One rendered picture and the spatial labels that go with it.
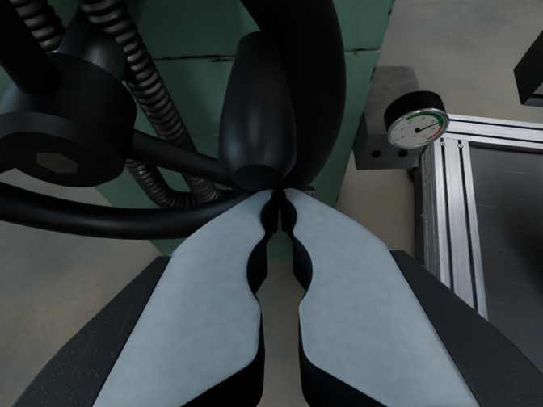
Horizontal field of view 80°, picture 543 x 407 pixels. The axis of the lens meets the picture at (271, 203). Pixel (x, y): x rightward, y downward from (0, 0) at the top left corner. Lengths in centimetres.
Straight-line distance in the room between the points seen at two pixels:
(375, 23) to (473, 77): 124
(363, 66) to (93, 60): 27
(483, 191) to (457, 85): 66
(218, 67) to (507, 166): 84
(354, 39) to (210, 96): 17
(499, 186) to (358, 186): 39
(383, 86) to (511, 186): 61
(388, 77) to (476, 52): 123
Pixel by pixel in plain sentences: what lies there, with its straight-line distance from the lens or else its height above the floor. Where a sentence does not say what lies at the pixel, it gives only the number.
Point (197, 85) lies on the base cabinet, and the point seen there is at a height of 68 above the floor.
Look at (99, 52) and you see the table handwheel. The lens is 22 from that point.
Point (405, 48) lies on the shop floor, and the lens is 163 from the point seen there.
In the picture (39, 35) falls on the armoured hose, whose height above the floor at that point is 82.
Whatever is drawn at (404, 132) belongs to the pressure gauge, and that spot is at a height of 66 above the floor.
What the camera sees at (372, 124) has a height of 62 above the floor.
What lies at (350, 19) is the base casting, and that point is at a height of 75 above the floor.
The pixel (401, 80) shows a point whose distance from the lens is 50.
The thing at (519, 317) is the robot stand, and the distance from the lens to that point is 89.
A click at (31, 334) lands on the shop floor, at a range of 118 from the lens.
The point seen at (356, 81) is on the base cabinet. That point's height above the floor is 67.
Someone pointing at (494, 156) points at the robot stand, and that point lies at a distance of 106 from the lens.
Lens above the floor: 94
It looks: 62 degrees down
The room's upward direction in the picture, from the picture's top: 5 degrees counter-clockwise
